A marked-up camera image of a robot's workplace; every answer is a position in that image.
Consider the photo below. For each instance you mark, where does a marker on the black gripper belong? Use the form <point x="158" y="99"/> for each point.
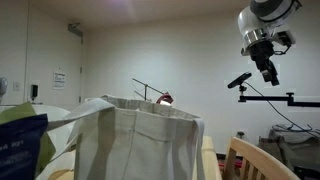
<point x="261" y="53"/>

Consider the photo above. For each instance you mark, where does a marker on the beige canvas tote bag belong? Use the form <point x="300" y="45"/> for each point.
<point x="133" y="143"/>

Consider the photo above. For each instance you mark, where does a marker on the blue drink mix box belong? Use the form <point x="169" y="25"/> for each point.
<point x="20" y="150"/>

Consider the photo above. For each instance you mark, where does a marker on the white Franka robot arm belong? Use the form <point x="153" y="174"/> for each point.
<point x="256" y="16"/>

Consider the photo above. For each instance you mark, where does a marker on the wooden chair back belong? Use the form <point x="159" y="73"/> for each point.
<point x="256" y="155"/>

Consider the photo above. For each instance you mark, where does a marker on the red floor object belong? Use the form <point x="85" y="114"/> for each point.
<point x="237" y="163"/>

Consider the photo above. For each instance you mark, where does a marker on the red white object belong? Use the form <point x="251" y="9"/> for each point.
<point x="165" y="97"/>

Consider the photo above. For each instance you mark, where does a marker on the thin metal rod stand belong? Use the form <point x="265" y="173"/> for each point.
<point x="145" y="93"/>

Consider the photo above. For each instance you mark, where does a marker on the grey door closer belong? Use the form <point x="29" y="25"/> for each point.
<point x="75" y="30"/>

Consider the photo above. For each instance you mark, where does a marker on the white paper notice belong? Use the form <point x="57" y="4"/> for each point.
<point x="59" y="80"/>

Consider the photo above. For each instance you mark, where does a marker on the white door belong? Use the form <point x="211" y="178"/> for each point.
<point x="46" y="56"/>

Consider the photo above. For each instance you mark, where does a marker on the white paper sheet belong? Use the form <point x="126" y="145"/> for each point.
<point x="61" y="162"/>

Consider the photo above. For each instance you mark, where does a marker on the grey round object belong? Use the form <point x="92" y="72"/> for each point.
<point x="2" y="87"/>

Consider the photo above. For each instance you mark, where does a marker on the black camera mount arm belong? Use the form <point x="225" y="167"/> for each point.
<point x="266" y="98"/>

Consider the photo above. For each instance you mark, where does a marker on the black stereo camera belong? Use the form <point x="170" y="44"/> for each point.
<point x="239" y="80"/>

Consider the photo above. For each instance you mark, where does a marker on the black wall device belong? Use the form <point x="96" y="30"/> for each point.
<point x="34" y="90"/>

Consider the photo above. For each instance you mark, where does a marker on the white light switch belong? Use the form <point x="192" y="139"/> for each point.
<point x="16" y="86"/>

